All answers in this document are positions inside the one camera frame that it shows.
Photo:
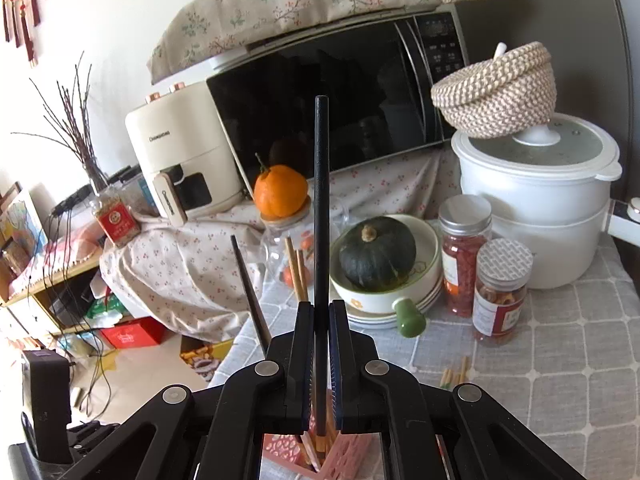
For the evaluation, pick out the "framed picture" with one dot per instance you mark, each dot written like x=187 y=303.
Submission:
x=22 y=240

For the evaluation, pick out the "small orange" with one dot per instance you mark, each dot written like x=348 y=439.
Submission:
x=306 y=246
x=287 y=276

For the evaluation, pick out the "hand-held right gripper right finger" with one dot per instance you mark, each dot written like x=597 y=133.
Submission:
x=336 y=390

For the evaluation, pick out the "dark green kabocha squash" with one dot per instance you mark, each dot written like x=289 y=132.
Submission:
x=377 y=255

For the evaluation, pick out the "red hanging knot decoration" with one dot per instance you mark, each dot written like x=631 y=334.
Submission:
x=22 y=5

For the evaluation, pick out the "clear glass jar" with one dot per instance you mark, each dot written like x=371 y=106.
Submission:
x=277 y=245

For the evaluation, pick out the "green plastic bag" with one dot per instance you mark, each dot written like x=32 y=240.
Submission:
x=102 y=307

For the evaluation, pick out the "black chopstick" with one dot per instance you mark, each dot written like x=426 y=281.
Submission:
x=321 y=210
x=250 y=290

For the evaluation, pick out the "wooden chopstick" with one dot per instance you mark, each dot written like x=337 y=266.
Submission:
x=294 y=270
x=302 y=275

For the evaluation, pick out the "floral fabric cover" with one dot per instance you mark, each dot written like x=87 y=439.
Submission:
x=310 y=5

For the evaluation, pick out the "pink perforated utensil holder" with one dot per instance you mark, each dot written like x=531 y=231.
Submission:
x=280 y=447

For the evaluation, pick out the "black microwave oven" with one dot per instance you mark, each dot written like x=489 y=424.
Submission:
x=350 y=100

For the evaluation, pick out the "red gift box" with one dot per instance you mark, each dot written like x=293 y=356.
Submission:
x=132 y=334

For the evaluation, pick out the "dry branch bundle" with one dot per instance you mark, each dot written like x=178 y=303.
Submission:
x=80 y=125

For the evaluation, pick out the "large orange with stem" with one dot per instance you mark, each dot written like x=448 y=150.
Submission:
x=280 y=192

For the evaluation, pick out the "white electric pot with lid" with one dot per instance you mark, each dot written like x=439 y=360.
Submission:
x=540 y=210

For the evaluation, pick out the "wooden shelf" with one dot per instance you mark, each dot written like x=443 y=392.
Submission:
x=30 y=290

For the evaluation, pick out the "grey refrigerator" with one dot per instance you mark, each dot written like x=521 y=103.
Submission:
x=600 y=60

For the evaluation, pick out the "cream air fryer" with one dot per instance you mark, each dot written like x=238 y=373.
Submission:
x=185 y=155

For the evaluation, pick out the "short jar with patterned lid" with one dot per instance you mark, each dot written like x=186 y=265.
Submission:
x=500 y=305

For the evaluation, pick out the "tall jar with silver lid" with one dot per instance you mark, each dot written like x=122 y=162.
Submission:
x=462 y=270

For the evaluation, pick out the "pile of wooden chopsticks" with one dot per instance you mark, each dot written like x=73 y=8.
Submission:
x=463 y=370

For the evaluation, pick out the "small-flower print cloth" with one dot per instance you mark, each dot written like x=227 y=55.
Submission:
x=185 y=270

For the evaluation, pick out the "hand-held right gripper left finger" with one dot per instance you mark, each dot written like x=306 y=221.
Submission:
x=306 y=390

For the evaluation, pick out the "yellow patterned cardboard box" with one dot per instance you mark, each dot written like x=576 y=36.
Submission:
x=207 y=360

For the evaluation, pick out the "red labelled glass jar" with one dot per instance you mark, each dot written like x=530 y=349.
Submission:
x=116 y=220

